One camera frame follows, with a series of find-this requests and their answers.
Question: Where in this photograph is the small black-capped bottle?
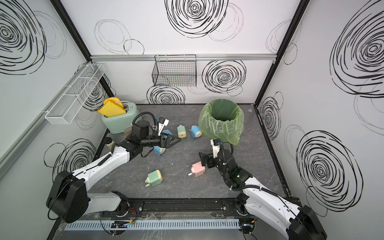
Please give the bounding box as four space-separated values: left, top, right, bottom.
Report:
104 137 116 152

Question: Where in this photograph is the bin with green bag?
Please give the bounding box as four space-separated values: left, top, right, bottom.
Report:
198 99 245 145

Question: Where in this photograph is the white mesh wall shelf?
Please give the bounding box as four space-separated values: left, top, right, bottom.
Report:
45 63 106 125

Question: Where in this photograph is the grey slotted cable duct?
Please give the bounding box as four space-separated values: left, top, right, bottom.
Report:
65 219 241 231

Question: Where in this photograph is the blue sharpener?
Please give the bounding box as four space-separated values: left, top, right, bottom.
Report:
163 130 173 135
190 125 203 139
154 146 166 156

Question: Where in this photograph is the black wire basket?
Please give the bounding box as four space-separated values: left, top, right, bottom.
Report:
152 55 197 87

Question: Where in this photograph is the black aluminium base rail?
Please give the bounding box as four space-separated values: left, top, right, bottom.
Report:
61 197 302 218

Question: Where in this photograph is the yellow green pencil sharpener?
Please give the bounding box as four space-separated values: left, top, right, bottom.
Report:
177 125 187 139

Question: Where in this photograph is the green cream pencil sharpener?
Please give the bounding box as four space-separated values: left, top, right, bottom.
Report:
145 170 163 187

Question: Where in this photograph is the blue sharpener middle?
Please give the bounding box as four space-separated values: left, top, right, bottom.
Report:
163 130 173 135

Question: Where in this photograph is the pink pencil sharpener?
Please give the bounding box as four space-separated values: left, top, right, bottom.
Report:
188 162 206 178

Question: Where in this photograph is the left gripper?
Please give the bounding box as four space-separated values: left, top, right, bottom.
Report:
141 132 181 150

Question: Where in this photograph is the blue sharpener right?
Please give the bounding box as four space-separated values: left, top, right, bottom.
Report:
190 125 203 139

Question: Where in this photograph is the yellow toy toast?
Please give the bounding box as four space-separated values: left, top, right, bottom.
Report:
98 97 127 118

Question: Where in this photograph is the mint green toaster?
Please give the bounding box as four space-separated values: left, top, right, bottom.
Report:
101 102 140 134

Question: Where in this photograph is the blue sharpener front left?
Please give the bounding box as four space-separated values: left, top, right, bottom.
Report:
154 146 166 156

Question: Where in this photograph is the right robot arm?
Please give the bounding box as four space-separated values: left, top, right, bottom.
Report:
199 149 328 240

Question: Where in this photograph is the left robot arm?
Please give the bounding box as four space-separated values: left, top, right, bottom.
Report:
46 120 181 224

